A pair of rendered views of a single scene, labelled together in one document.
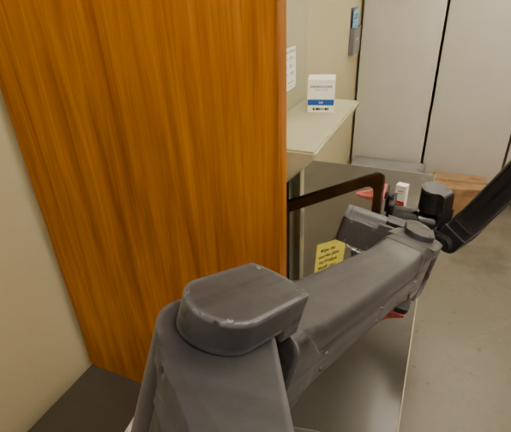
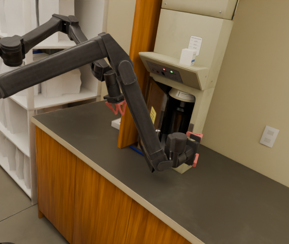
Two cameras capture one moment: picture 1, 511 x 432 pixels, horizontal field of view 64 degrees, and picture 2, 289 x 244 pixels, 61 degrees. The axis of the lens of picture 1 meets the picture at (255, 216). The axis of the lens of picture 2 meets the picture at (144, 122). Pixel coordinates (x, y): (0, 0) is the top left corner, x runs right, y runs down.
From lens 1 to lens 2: 152 cm
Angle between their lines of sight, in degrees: 87
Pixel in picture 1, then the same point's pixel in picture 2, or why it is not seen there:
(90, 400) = not seen: hidden behind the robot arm
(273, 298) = (71, 19)
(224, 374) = (66, 18)
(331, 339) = (72, 33)
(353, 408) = (116, 162)
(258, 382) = (64, 18)
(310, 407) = (123, 155)
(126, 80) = not seen: hidden behind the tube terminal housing
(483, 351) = not seen: outside the picture
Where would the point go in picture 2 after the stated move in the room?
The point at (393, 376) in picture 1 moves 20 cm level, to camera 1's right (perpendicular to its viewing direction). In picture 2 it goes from (122, 178) to (105, 205)
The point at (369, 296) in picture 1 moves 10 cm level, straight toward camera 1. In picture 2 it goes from (78, 39) to (65, 35)
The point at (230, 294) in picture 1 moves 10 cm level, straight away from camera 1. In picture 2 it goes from (72, 17) to (90, 20)
